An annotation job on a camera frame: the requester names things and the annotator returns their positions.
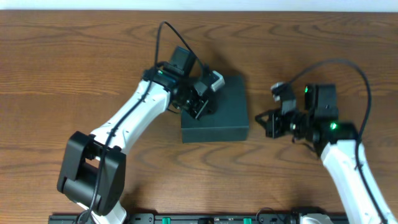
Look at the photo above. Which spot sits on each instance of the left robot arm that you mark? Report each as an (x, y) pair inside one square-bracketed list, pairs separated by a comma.
[(93, 169)]

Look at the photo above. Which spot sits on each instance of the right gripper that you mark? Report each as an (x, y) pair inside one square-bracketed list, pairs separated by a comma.
[(275, 123)]

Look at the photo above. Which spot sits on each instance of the dark green box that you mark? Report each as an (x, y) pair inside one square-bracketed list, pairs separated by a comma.
[(230, 120)]

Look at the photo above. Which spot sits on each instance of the black mounting rail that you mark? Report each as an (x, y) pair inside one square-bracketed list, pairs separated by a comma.
[(148, 218)]

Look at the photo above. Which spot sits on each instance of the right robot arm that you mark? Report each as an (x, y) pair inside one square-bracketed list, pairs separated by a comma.
[(334, 142)]

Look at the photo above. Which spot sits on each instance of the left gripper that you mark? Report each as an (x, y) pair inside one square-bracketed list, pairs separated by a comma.
[(200, 107)]

